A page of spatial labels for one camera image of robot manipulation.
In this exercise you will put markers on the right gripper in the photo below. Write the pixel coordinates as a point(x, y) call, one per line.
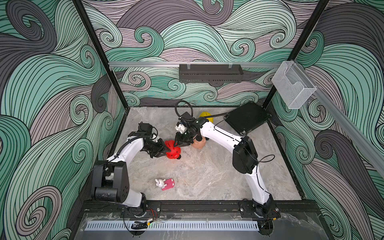
point(180, 142)

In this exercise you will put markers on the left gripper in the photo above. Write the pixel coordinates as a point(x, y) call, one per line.
point(161, 147)

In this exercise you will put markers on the red piggy bank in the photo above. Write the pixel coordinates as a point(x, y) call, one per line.
point(174, 152)

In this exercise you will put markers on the peach piggy bank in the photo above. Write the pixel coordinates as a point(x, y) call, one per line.
point(199, 142)

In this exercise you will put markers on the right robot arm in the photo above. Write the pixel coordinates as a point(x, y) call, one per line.
point(245, 157)

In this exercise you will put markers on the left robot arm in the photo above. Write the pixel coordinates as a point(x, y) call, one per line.
point(110, 180)

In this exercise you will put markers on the yellow piggy bank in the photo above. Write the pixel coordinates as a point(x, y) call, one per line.
point(206, 116)

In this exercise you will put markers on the white bunny on pink base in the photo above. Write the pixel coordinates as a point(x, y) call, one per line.
point(165, 184)

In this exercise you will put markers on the black square plate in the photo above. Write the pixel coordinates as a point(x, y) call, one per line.
point(247, 118)

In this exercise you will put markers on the white vented strip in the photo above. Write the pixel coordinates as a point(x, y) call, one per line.
point(177, 225)

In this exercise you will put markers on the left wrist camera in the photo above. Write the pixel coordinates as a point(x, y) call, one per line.
point(154, 137)

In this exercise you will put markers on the black perforated wall tray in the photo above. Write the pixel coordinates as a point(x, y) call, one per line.
point(212, 74)

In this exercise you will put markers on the aluminium back rail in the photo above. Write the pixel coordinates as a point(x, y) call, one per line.
point(142, 64)

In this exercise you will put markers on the aluminium rail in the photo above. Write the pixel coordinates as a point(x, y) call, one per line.
point(142, 64)
point(357, 112)

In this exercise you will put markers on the clear plastic wall bin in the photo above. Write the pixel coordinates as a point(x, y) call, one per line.
point(293, 84)

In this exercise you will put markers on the aluminium right rail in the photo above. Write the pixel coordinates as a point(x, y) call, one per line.
point(357, 112)

